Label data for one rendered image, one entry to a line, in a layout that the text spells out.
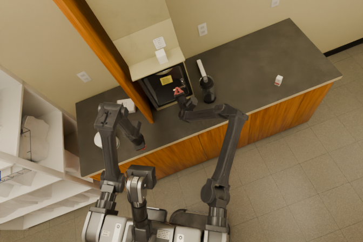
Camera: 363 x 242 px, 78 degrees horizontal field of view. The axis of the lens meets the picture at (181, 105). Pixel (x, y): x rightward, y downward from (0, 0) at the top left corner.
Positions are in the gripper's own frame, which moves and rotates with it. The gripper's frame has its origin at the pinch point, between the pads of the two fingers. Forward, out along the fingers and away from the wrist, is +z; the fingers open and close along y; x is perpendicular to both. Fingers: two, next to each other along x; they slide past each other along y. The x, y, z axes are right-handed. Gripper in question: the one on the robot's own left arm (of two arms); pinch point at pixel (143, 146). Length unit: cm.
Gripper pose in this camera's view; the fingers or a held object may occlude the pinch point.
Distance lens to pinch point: 154.9
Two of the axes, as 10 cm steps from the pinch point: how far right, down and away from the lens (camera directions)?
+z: 2.1, 4.6, 8.6
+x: -9.3, 3.7, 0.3
